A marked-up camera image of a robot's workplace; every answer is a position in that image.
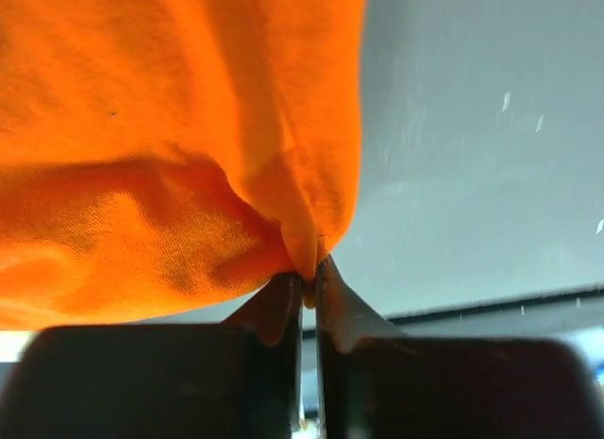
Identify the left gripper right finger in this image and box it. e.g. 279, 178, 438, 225
315, 259, 603, 438

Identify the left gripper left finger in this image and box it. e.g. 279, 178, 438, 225
1, 274, 303, 438

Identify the orange t shirt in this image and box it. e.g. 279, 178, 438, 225
1, 0, 366, 330

